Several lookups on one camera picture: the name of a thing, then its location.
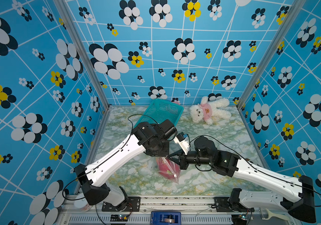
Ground blue tape dispenser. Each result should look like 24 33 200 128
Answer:
150 211 182 225

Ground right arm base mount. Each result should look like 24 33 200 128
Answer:
214 197 254 213

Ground clear zip-top bag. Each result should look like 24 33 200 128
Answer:
155 156 181 184

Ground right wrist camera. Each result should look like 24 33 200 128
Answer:
173 132 190 155

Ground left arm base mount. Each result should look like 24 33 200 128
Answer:
101 196 141 212

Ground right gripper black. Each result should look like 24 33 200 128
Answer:
167 147 214 171

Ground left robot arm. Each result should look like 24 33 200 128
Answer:
75 120 177 209

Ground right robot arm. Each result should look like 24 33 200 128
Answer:
167 136 316 223

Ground white tape roll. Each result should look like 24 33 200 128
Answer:
74 197 92 212

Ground teal plastic basket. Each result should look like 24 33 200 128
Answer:
135 98 184 126

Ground white teddy bear pink shirt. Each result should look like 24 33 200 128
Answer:
189 96 231 125

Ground pink dragon fruit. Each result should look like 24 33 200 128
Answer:
157 157 181 181

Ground white peeler tool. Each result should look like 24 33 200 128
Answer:
261 209 290 221

